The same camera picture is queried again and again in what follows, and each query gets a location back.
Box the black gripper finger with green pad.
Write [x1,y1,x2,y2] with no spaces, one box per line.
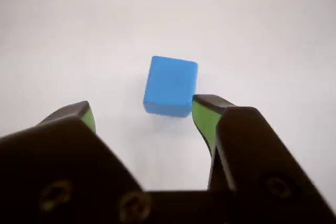
[192,94,336,224]
[0,100,158,224]

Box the blue cube block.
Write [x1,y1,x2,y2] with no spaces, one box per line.
[143,55,198,117]

